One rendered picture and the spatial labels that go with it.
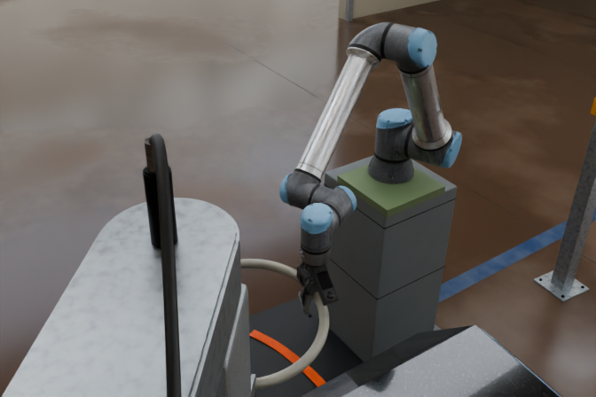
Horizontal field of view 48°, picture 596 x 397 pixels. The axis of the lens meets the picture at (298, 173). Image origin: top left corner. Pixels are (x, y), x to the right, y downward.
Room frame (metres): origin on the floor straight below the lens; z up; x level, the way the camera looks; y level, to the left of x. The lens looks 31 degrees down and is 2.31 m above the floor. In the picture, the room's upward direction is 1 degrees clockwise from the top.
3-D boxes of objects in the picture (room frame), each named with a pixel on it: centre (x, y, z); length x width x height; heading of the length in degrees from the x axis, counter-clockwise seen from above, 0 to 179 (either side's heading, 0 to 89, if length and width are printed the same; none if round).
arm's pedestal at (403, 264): (2.40, -0.39, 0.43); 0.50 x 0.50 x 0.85; 35
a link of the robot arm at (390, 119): (2.39, -0.40, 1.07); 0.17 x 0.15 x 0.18; 57
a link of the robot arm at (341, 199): (1.66, -0.11, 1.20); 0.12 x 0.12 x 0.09; 57
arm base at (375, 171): (2.40, -0.39, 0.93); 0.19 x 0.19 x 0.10
